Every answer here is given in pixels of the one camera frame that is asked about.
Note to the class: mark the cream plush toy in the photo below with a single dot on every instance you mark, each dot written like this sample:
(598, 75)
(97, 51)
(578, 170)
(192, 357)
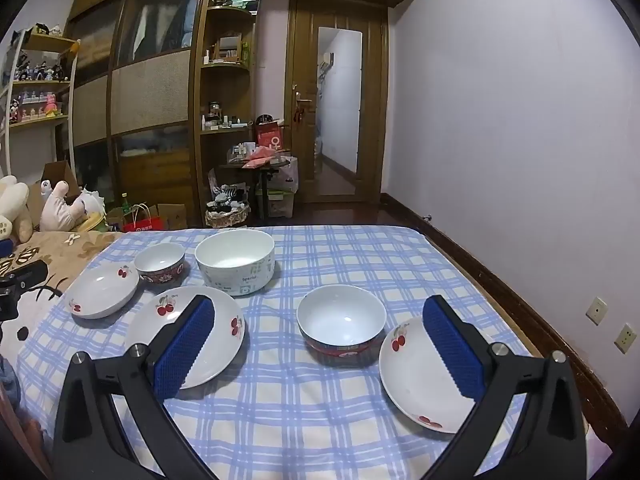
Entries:
(15, 205)

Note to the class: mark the small black side table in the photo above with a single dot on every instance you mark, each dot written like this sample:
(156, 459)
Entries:
(261, 195)

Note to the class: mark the white bowl with red band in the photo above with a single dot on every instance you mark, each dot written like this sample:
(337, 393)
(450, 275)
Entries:
(340, 317)

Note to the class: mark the blue plaid bed sheet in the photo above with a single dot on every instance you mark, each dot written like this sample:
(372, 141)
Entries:
(310, 410)

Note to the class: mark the wooden wardrobe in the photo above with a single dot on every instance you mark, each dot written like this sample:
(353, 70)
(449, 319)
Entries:
(150, 90)

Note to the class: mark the red paper bag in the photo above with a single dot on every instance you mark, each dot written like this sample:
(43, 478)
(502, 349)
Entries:
(145, 224)

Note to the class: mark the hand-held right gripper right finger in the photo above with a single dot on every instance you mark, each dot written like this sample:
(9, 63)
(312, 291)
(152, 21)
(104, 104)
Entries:
(455, 350)

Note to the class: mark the small red patterned bowl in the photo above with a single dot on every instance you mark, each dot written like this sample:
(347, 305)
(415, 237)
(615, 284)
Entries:
(159, 259)

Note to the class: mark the pink and white plush toy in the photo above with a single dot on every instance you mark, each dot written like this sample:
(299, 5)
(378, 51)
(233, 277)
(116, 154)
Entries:
(57, 210)

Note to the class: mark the pink packet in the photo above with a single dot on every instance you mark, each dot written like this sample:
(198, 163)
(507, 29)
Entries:
(257, 156)

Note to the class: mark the wall socket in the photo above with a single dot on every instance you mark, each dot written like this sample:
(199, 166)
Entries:
(596, 310)
(625, 338)

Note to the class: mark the row of dark figurines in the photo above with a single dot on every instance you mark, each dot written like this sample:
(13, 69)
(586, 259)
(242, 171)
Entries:
(40, 70)

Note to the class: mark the brown cardboard box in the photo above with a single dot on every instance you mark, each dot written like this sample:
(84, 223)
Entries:
(175, 217)

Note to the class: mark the white spiky-haired plush toy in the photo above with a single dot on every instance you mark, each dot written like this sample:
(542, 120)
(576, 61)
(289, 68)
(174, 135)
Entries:
(92, 202)

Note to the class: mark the red gift bag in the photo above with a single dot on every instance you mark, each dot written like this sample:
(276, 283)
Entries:
(270, 137)

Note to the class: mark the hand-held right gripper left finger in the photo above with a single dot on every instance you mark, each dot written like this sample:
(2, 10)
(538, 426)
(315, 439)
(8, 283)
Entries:
(185, 350)

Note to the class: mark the row of pink figurines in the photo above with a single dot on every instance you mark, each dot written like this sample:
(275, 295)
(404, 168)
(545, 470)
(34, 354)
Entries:
(35, 107)

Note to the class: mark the large white printed bowl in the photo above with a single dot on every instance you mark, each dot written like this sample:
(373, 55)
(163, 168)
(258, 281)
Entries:
(232, 255)

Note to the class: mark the wooden corner shelf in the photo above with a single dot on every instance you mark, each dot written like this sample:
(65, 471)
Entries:
(225, 66)

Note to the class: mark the white plastic bag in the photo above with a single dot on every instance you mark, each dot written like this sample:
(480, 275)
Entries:
(289, 175)

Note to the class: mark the wooden door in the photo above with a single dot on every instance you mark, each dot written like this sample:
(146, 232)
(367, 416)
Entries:
(300, 160)

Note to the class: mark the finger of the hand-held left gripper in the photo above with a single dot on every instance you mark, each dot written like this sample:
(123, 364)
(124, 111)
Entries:
(5, 247)
(27, 274)

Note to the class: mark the open cardboard box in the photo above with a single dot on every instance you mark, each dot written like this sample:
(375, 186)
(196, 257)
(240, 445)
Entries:
(57, 172)

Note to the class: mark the white and yellow toy shelf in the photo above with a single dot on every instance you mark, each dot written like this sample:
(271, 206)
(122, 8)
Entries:
(45, 42)

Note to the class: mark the white cherry print plate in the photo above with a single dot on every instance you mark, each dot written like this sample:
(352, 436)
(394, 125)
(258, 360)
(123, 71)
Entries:
(145, 325)
(100, 287)
(415, 380)

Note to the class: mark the woven basket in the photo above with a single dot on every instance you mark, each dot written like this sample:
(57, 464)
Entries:
(227, 219)

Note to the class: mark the green bottle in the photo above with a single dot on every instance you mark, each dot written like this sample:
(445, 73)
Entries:
(125, 207)

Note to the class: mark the clear plastic storage box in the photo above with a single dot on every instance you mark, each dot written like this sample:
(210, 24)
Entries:
(280, 205)

